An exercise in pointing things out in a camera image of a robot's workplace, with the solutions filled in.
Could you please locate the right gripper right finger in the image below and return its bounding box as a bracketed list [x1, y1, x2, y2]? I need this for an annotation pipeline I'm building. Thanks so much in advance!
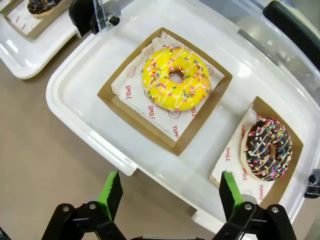
[212, 170, 298, 240]

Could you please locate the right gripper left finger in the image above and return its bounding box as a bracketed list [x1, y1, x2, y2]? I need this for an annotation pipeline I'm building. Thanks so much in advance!
[41, 169, 127, 240]

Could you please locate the white printed paper liner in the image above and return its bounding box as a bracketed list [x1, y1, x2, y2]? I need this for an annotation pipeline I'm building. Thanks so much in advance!
[209, 104, 266, 201]
[6, 0, 56, 36]
[111, 31, 225, 141]

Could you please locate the chocolate rainbow sprinkle donut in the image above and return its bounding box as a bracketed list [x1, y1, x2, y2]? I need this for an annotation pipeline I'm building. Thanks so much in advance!
[240, 116, 293, 181]

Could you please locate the brown cardboard donut box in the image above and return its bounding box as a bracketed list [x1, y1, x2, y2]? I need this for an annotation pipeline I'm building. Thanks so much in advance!
[208, 96, 304, 210]
[96, 27, 233, 157]
[0, 0, 67, 41]

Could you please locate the yellow sprinkled donut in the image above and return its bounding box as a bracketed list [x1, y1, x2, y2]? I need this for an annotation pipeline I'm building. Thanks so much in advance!
[141, 45, 212, 112]

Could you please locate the chocolate nut donut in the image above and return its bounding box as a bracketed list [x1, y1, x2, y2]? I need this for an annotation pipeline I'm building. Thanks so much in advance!
[26, 0, 63, 19]

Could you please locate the white plastic display tray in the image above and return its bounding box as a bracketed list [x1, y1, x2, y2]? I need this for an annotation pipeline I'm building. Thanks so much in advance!
[45, 0, 320, 223]
[0, 0, 87, 80]

